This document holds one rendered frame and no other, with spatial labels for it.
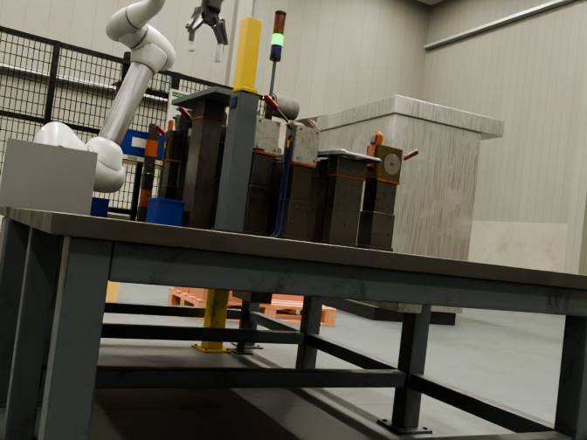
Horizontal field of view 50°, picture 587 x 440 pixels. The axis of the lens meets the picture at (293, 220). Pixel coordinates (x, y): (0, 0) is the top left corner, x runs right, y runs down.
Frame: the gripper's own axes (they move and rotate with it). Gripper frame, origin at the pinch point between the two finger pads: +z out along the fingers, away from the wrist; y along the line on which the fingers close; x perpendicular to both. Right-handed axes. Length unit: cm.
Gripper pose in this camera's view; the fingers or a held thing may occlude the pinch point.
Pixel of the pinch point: (205, 53)
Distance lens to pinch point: 242.1
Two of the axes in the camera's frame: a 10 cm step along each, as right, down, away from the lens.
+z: -1.2, 9.9, -0.3
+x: -7.9, -0.7, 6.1
